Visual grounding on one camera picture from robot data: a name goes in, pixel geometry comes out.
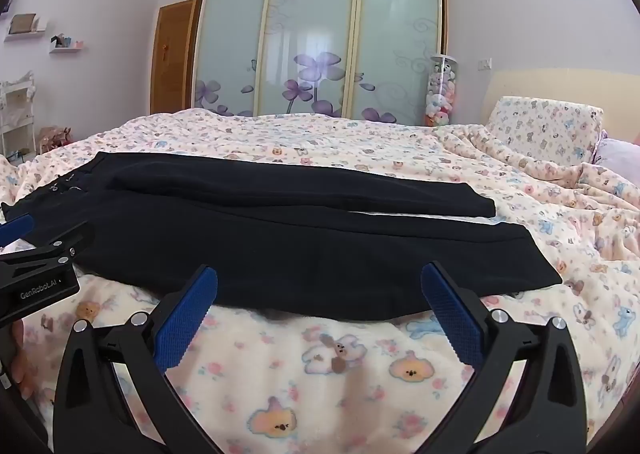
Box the cream bed headboard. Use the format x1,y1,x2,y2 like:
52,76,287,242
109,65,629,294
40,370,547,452
480,66,640,145

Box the printed bear blanket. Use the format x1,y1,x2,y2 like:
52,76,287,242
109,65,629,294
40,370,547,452
0,109,640,454

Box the person's left hand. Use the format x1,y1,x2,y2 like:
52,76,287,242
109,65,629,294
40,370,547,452
0,320,40,401

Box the purple pillow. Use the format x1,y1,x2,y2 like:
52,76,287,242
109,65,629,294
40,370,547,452
592,130,640,166

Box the floral glass sliding wardrobe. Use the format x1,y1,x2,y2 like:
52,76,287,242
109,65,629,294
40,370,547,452
187,0,449,127

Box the clear tube of plush toys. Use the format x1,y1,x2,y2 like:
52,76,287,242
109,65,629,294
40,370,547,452
424,54,462,128

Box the pink gift bags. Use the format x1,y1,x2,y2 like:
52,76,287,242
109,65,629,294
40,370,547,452
37,126,76,155

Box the wooden door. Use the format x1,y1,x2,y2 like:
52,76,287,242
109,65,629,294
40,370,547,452
150,0,196,117

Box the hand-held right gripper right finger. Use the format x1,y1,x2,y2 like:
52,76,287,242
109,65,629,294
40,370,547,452
417,261,588,454

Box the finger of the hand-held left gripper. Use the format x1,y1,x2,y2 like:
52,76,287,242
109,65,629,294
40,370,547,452
0,204,37,249
0,221,96,269

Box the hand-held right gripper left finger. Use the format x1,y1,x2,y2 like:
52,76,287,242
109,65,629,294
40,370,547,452
52,264,223,454

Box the picture frame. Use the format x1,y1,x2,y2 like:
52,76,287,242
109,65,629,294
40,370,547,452
7,13,39,34

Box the black pants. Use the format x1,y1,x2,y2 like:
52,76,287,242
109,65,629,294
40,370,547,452
0,150,564,323

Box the bear print pillow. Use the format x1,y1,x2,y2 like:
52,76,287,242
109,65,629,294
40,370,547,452
485,95,607,168

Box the white storage rack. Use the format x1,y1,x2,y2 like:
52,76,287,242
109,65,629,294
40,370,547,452
0,73,39,156

